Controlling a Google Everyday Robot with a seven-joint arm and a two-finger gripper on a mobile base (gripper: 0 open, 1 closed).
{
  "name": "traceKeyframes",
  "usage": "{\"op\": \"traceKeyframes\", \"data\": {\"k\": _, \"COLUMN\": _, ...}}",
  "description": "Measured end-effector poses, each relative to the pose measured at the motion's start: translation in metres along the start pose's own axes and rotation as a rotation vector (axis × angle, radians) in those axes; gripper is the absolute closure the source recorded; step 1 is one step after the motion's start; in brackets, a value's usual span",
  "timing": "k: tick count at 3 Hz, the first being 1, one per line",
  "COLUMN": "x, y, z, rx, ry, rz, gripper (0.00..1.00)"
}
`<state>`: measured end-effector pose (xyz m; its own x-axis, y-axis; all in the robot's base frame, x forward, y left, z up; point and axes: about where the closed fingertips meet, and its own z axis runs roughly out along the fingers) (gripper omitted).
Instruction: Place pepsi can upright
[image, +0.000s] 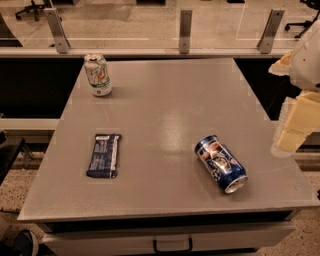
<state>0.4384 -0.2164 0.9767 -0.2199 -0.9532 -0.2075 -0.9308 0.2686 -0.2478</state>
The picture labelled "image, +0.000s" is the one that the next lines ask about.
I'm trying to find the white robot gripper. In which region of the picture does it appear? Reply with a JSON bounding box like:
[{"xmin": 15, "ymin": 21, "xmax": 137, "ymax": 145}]
[{"xmin": 268, "ymin": 20, "xmax": 320, "ymax": 153}]

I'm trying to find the blue pepsi can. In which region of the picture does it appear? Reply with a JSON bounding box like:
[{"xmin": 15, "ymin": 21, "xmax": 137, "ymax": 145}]
[{"xmin": 194, "ymin": 135, "xmax": 248, "ymax": 194}]

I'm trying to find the white green soda can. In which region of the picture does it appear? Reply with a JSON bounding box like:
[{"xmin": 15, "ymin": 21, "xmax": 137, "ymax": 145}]
[{"xmin": 84, "ymin": 53, "xmax": 112, "ymax": 96}]

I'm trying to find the black office chair right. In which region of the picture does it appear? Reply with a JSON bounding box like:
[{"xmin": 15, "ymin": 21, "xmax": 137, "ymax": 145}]
[{"xmin": 284, "ymin": 0, "xmax": 320, "ymax": 39}]

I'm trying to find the black office chair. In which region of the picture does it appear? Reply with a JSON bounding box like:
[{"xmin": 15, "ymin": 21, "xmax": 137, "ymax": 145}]
[
  {"xmin": 284, "ymin": 0, "xmax": 320, "ymax": 39},
  {"xmin": 15, "ymin": 0, "xmax": 52, "ymax": 22}
]

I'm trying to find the white table drawer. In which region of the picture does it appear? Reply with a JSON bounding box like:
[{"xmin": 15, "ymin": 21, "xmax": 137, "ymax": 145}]
[{"xmin": 43, "ymin": 221, "xmax": 295, "ymax": 256}]

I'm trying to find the dark blue snack bar wrapper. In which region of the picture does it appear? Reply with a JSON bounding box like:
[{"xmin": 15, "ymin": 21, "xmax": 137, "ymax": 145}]
[{"xmin": 86, "ymin": 134, "xmax": 121, "ymax": 179}]

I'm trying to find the black office chair left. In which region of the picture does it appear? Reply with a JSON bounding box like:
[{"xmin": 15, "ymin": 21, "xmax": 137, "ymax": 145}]
[{"xmin": 15, "ymin": 0, "xmax": 52, "ymax": 22}]

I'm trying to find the black side table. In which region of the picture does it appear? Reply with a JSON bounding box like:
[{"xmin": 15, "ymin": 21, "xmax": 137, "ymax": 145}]
[{"xmin": 0, "ymin": 131, "xmax": 25, "ymax": 185}]

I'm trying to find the dark round object on floor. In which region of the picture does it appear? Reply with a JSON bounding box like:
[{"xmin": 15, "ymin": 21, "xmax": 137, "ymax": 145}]
[{"xmin": 10, "ymin": 230, "xmax": 39, "ymax": 256}]

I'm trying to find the right metal rail bracket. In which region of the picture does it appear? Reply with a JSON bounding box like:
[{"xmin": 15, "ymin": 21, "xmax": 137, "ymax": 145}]
[{"xmin": 257, "ymin": 9, "xmax": 284, "ymax": 54}]

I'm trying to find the metal rail bracket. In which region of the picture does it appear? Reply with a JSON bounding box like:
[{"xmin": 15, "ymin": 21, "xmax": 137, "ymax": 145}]
[
  {"xmin": 257, "ymin": 9, "xmax": 284, "ymax": 54},
  {"xmin": 44, "ymin": 8, "xmax": 70, "ymax": 54},
  {"xmin": 179, "ymin": 10, "xmax": 192, "ymax": 54}
]

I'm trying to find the middle metal rail bracket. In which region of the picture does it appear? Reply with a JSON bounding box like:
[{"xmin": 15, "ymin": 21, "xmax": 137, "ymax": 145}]
[{"xmin": 179, "ymin": 10, "xmax": 192, "ymax": 54}]

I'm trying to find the black drawer handle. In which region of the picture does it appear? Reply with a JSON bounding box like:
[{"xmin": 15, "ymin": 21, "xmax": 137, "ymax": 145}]
[{"xmin": 152, "ymin": 238, "xmax": 193, "ymax": 255}]

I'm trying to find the left metal rail bracket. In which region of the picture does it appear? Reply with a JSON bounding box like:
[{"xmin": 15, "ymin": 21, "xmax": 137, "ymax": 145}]
[{"xmin": 44, "ymin": 8, "xmax": 70, "ymax": 54}]

